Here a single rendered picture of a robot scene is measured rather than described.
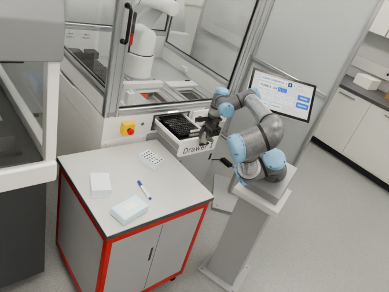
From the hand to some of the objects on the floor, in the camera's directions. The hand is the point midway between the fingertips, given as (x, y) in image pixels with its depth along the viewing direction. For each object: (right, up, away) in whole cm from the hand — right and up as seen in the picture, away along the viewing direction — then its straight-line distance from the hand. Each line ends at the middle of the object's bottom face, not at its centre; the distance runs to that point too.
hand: (202, 142), depth 185 cm
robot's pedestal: (+17, -90, +41) cm, 100 cm away
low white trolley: (-54, -81, +20) cm, 99 cm away
